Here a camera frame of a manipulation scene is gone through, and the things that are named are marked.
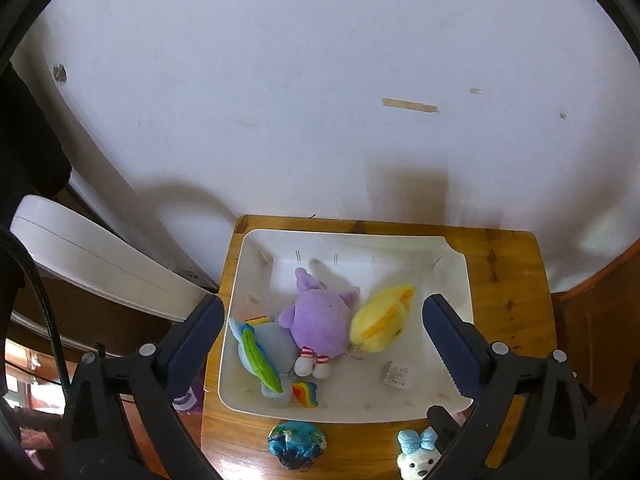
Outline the purple plush toy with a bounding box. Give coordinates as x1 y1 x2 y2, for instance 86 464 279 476
277 268 359 380

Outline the blue green drawstring pouch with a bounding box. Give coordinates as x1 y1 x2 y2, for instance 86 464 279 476
268 422 328 470

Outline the white bear plush blue bow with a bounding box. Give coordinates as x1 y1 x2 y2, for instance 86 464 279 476
396 427 442 480

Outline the wooden bed frame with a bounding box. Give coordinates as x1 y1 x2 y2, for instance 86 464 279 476
551 243 639 432

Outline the black cable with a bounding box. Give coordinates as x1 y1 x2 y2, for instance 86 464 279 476
0 224 72 401

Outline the blue rainbow pony plush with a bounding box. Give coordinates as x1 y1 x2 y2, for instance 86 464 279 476
228 316 319 408

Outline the purple white bottle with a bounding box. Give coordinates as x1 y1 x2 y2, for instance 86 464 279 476
172 376 204 414

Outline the white bladeless fan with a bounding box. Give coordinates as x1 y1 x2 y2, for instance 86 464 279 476
10 195 209 322

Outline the tape strip on wall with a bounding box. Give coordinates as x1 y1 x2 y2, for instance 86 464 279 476
382 98 439 114

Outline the yellow plush toy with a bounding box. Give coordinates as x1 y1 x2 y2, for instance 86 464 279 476
349 284 416 353

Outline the white plastic storage bin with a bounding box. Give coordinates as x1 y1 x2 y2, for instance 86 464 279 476
218 230 473 424

